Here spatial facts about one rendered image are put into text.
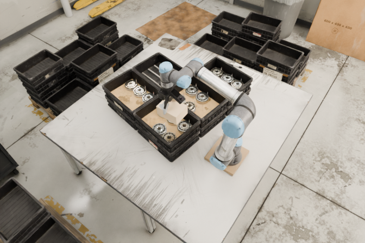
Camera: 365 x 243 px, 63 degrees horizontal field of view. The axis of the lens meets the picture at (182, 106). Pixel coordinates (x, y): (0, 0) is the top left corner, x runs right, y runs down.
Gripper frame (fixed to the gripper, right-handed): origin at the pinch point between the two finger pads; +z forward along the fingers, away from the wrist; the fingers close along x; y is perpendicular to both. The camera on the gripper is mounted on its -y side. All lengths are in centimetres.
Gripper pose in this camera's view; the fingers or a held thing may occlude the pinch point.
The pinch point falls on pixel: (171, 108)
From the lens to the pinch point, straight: 191.7
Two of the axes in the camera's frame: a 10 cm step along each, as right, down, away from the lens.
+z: 0.3, 6.7, 7.4
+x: -5.9, 6.1, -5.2
